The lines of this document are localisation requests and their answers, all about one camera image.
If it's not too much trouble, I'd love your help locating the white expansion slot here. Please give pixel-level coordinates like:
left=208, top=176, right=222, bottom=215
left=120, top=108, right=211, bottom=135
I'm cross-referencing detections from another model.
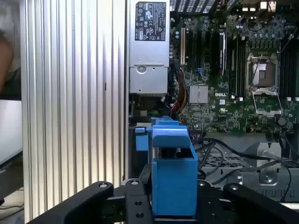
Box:
left=179, top=27, right=186, bottom=66

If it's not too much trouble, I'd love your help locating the green motherboard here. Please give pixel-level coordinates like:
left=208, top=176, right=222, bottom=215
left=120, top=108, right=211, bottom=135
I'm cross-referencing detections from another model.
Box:
left=169, top=13, right=299, bottom=134

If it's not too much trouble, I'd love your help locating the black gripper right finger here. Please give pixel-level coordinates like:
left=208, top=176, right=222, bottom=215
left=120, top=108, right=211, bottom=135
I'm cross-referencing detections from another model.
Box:
left=195, top=180, right=299, bottom=224

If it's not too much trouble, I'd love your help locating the black RAM slot bank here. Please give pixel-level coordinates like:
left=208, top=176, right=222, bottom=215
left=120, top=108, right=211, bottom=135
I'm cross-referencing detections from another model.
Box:
left=227, top=36, right=247, bottom=100
left=279, top=35, right=299, bottom=99

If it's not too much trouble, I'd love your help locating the coloured power wire bundle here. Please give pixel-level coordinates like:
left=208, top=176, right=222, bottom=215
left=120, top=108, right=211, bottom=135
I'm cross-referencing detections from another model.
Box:
left=170, top=59, right=188, bottom=119

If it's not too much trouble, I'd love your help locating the silver power supply unit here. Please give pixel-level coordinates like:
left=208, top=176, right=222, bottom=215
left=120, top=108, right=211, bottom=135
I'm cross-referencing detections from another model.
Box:
left=128, top=0, right=171, bottom=95

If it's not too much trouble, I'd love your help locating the metal socket cover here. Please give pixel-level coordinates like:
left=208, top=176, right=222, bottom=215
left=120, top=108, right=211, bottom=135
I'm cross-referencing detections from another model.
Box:
left=251, top=90, right=283, bottom=117

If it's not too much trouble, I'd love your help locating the silver chipset heatsink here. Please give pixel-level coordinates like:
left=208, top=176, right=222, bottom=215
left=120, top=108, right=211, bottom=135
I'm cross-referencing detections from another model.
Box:
left=189, top=84, right=209, bottom=104

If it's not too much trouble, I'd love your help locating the hard disk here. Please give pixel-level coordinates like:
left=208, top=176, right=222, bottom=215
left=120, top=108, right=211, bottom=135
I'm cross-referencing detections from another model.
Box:
left=135, top=116, right=199, bottom=219

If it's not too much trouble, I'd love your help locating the CPU socket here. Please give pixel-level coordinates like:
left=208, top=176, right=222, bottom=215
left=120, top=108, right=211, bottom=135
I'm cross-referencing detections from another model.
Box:
left=246, top=53, right=280, bottom=91

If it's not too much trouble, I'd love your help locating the thin metal locking lever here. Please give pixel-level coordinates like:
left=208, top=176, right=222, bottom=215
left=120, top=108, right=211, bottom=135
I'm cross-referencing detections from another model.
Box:
left=250, top=55, right=263, bottom=85
left=280, top=34, right=295, bottom=52

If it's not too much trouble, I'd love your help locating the black looped wire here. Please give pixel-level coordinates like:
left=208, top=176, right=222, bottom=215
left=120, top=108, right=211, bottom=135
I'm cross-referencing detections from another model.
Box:
left=275, top=130, right=299, bottom=203

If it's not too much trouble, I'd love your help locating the computer monitor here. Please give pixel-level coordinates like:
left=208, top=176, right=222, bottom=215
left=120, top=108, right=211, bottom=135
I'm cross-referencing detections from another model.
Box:
left=0, top=98, right=24, bottom=168

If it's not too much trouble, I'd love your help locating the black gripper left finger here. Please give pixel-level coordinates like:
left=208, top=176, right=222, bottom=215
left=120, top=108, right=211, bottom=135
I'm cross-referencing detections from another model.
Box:
left=27, top=164, right=155, bottom=224

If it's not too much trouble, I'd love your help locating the black open PC case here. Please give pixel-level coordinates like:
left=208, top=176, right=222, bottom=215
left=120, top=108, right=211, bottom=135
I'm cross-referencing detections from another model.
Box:
left=124, top=0, right=299, bottom=204

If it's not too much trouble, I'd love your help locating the metal disk bay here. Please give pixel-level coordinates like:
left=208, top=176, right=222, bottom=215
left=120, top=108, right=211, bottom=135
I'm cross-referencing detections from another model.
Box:
left=198, top=133, right=299, bottom=204

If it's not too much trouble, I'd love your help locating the long black wire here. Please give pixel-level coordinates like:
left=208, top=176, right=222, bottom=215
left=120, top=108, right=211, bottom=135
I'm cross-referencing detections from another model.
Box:
left=198, top=137, right=285, bottom=164

